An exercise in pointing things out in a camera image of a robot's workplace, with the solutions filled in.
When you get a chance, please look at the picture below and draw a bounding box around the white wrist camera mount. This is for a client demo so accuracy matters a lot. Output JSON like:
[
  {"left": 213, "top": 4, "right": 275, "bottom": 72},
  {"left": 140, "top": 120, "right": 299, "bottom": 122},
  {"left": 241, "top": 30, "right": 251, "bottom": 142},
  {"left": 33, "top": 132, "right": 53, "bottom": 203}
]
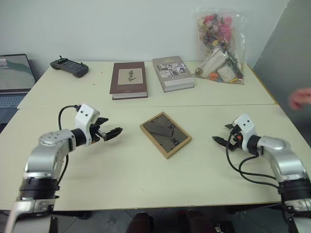
[
  {"left": 232, "top": 113, "right": 258, "bottom": 151},
  {"left": 74, "top": 103, "right": 101, "bottom": 144}
]

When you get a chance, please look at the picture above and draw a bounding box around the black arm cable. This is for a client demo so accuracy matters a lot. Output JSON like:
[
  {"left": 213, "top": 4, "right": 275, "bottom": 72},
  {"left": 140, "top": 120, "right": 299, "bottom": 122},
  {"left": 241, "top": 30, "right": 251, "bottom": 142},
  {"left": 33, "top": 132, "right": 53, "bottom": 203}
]
[
  {"left": 57, "top": 104, "right": 81, "bottom": 133},
  {"left": 225, "top": 134, "right": 280, "bottom": 188}
]

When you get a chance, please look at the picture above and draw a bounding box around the dark red rounded shape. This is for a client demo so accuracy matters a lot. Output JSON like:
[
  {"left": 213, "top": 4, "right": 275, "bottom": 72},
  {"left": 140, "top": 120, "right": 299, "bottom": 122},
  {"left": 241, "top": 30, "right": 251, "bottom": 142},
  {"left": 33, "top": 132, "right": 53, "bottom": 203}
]
[{"left": 127, "top": 211, "right": 156, "bottom": 233}]

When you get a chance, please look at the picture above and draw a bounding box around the grey laptop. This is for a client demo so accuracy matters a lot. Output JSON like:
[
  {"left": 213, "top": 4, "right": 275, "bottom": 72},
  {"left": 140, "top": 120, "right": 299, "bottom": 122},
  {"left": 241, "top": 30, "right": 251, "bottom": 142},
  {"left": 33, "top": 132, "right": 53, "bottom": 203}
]
[{"left": 0, "top": 53, "right": 37, "bottom": 125}]

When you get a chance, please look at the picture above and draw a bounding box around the person's bare hand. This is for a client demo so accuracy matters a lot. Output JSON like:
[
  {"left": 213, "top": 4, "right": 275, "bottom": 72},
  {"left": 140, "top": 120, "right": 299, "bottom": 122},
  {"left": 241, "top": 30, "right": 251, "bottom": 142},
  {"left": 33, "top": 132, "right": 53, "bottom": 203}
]
[{"left": 289, "top": 87, "right": 311, "bottom": 112}]

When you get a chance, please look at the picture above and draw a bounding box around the clear bag of dried flowers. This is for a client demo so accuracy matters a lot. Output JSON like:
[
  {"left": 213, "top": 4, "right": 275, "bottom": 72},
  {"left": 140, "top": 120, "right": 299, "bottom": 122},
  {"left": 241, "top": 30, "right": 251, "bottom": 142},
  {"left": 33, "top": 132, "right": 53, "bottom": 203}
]
[{"left": 193, "top": 6, "right": 249, "bottom": 86}]

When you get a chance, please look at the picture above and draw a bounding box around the brown hardcover book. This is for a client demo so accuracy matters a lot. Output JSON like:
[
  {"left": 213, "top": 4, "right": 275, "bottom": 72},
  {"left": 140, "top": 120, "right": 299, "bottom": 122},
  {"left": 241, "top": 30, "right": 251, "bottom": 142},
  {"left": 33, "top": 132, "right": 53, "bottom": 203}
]
[{"left": 109, "top": 61, "right": 149, "bottom": 100}]

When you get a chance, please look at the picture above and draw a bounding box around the dark grey handheld controller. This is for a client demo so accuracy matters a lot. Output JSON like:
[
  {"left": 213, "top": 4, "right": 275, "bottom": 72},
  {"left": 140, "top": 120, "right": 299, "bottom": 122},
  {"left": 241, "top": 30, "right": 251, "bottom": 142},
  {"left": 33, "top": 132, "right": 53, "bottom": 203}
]
[{"left": 50, "top": 56, "right": 89, "bottom": 80}]

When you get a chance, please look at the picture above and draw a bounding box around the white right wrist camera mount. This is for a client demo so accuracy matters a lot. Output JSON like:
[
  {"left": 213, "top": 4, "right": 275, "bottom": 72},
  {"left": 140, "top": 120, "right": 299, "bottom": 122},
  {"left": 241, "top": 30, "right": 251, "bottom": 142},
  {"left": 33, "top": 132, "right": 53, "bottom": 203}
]
[{"left": 232, "top": 113, "right": 258, "bottom": 151}]

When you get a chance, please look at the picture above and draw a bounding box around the grey hardcover book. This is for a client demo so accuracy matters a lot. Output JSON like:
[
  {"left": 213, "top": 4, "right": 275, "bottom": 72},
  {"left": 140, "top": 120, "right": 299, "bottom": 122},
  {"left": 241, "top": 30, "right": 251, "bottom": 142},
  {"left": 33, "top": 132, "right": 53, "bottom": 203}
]
[{"left": 152, "top": 56, "right": 196, "bottom": 94}]

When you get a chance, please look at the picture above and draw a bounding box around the wooden framed square clock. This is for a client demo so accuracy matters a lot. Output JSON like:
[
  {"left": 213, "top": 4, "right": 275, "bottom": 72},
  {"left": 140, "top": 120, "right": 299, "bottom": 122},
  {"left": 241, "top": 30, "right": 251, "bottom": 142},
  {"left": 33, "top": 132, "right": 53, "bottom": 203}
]
[{"left": 139, "top": 111, "right": 193, "bottom": 160}]

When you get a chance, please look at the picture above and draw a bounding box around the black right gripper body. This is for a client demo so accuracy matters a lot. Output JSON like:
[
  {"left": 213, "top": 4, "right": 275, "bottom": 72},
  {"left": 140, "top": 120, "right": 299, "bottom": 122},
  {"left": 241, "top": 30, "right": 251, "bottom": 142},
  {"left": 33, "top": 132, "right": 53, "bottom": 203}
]
[{"left": 227, "top": 126, "right": 243, "bottom": 152}]

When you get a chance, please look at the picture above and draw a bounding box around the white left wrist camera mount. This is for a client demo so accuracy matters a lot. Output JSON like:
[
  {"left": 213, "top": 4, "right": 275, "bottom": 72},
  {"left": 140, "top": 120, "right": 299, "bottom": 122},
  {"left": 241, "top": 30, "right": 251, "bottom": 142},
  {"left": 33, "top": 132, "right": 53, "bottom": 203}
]
[{"left": 74, "top": 103, "right": 101, "bottom": 144}]

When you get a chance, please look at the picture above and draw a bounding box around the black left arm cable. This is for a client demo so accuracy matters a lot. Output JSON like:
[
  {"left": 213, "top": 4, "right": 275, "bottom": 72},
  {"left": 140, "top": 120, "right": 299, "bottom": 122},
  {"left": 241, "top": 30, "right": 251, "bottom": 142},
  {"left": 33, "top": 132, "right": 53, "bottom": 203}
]
[{"left": 57, "top": 104, "right": 81, "bottom": 133}]

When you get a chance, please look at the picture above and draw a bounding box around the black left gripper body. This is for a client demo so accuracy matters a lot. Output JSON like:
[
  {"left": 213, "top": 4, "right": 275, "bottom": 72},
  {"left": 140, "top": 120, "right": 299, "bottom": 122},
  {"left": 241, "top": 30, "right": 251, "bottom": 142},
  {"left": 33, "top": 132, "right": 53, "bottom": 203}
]
[{"left": 89, "top": 123, "right": 107, "bottom": 144}]

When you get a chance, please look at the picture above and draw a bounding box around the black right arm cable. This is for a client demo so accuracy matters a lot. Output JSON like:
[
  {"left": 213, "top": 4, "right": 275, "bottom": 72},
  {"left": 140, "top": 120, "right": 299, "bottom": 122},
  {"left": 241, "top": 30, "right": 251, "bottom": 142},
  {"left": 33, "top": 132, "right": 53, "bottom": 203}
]
[{"left": 225, "top": 134, "right": 280, "bottom": 188}]

